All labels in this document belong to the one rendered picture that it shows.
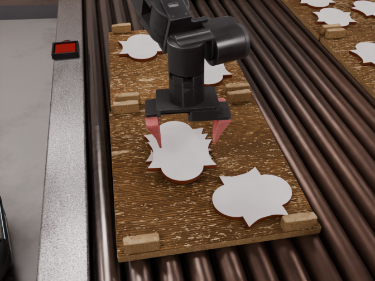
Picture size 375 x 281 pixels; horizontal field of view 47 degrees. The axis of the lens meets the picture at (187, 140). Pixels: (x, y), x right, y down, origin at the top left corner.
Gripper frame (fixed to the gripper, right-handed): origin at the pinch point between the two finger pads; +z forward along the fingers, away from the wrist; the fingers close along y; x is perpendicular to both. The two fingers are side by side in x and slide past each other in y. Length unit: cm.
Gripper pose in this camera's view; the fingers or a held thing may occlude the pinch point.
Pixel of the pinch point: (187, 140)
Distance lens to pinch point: 76.7
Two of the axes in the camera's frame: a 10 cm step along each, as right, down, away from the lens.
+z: 0.1, 7.8, 6.3
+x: 1.0, 6.2, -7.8
